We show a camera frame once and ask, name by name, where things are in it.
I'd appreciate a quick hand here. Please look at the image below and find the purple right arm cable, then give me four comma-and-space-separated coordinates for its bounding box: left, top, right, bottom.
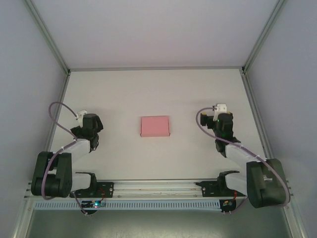
195, 106, 292, 216

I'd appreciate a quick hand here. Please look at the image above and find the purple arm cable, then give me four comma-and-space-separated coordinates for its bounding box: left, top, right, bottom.
195, 106, 292, 216
41, 101, 89, 216

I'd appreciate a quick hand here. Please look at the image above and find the aluminium table side rail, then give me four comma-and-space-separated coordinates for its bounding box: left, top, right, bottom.
241, 71, 279, 179
37, 71, 71, 180

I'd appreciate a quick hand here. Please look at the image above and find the aluminium frame post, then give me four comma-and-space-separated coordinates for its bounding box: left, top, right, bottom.
24, 0, 72, 75
241, 0, 293, 75

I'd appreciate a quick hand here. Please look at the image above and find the white slotted cable duct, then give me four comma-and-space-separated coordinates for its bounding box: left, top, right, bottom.
33, 199, 221, 211

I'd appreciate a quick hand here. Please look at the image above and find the aluminium frame leg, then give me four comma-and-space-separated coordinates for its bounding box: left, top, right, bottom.
284, 198, 307, 238
11, 198, 34, 238

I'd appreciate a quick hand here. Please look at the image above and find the pink cloth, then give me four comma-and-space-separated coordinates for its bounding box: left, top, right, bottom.
140, 116, 171, 138

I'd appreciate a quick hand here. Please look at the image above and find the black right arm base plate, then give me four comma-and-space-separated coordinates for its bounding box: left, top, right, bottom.
195, 180, 246, 198

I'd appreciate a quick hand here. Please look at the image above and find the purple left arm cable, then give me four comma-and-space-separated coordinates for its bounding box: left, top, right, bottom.
41, 101, 89, 216

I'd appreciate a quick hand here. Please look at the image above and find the aluminium mounting rail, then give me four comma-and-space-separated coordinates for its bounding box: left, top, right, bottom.
23, 178, 295, 200

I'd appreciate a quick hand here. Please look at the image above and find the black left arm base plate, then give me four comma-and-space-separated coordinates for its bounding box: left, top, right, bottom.
69, 181, 115, 199

